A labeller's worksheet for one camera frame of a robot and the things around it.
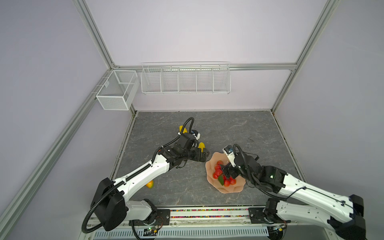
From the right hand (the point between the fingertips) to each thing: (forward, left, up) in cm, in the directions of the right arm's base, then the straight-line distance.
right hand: (228, 160), depth 74 cm
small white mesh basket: (+50, +70, +6) cm, 86 cm away
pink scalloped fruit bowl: (-6, +6, -16) cm, 18 cm away
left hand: (+5, +13, -2) cm, 14 cm away
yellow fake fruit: (+18, +13, -14) cm, 26 cm away
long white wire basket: (+53, +23, +13) cm, 60 cm away
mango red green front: (-7, +42, -15) cm, 45 cm away
